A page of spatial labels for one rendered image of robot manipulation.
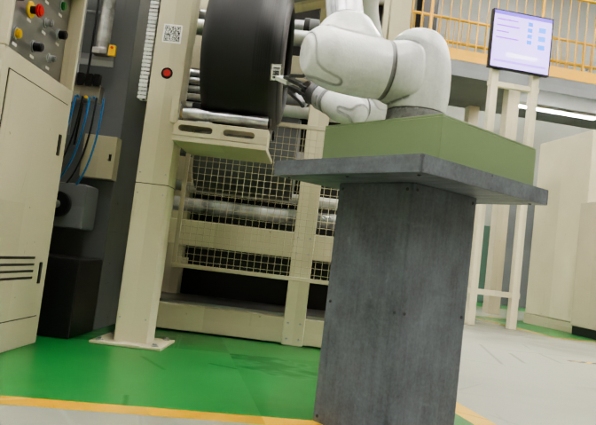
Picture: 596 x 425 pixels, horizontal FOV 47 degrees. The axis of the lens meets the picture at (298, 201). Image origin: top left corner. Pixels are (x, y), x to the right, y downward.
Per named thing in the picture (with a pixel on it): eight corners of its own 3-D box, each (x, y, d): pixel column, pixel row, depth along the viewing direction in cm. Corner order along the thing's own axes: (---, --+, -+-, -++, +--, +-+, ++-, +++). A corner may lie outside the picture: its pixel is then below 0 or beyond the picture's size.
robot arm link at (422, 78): (458, 114, 173) (467, 29, 175) (393, 100, 168) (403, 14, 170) (429, 124, 189) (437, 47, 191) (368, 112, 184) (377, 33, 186)
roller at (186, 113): (178, 109, 259) (181, 105, 263) (178, 120, 262) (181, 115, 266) (270, 120, 258) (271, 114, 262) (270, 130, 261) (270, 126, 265)
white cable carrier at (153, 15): (137, 98, 270) (152, -20, 274) (139, 100, 275) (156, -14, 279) (147, 98, 270) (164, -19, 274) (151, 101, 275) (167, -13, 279)
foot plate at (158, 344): (89, 342, 254) (89, 336, 255) (109, 334, 281) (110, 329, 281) (160, 351, 254) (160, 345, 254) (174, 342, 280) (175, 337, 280)
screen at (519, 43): (488, 66, 620) (494, 7, 625) (485, 67, 625) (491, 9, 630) (549, 76, 630) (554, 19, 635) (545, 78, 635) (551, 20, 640)
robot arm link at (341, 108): (315, 115, 230) (342, 118, 238) (346, 130, 219) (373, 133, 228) (324, 84, 226) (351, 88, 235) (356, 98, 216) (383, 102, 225)
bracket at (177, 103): (168, 121, 256) (172, 95, 257) (188, 139, 296) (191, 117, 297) (177, 121, 256) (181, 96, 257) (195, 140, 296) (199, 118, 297)
